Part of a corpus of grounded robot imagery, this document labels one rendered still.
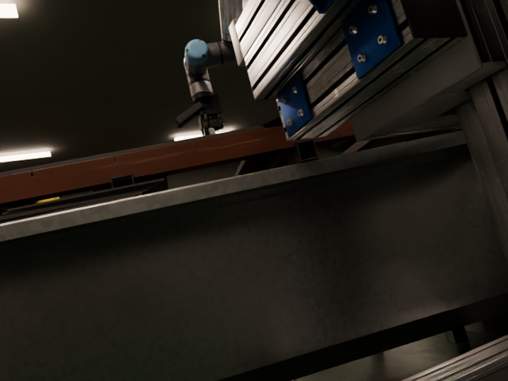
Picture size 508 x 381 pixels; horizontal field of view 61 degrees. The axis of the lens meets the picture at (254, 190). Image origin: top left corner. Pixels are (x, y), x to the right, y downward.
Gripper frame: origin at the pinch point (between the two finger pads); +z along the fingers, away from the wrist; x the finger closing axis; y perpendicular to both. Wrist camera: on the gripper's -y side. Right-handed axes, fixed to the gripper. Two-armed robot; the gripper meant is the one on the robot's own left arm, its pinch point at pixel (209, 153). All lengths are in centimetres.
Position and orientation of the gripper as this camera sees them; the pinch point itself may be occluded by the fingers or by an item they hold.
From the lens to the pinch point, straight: 146.6
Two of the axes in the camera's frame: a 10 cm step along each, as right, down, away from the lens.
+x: -1.7, 2.1, 9.6
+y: 9.6, -2.0, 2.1
